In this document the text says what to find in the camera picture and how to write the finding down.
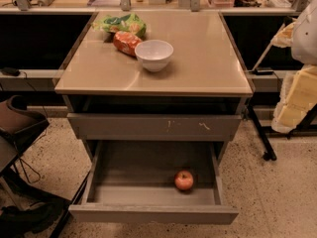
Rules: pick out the black power adapter right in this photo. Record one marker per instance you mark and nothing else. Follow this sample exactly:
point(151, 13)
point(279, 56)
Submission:
point(263, 71)

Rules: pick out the orange snack bag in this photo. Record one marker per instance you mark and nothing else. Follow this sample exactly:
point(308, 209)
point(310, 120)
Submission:
point(126, 42)

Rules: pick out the black office chair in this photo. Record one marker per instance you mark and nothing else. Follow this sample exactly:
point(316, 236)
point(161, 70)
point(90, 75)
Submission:
point(19, 128)

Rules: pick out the black power adapter left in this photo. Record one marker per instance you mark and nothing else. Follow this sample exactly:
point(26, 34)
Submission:
point(10, 71)

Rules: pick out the grey drawer cabinet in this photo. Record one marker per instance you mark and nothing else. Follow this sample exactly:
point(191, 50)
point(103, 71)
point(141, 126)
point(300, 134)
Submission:
point(204, 77)

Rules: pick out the grey top drawer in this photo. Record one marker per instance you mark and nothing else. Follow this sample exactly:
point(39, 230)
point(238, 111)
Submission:
point(154, 127)

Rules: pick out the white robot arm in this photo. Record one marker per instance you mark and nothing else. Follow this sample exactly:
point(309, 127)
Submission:
point(298, 94)

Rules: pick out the green chip bag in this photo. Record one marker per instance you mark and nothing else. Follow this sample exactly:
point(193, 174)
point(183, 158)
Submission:
point(130, 23)

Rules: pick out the white leaning stick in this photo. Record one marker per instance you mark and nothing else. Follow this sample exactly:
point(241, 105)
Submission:
point(266, 50)

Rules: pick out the red apple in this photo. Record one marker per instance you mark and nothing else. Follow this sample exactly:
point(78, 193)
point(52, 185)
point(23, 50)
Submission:
point(183, 180)

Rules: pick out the white bowl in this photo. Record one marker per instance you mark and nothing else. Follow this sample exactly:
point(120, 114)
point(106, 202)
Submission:
point(154, 55)

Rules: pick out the black table leg stand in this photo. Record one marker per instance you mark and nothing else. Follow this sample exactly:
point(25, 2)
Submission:
point(307, 127)

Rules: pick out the black power adapter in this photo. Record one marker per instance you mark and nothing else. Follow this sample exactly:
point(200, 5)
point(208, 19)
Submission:
point(263, 71)
point(10, 71)

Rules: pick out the open middle drawer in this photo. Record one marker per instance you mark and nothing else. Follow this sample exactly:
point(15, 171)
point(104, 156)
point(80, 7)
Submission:
point(133, 182)

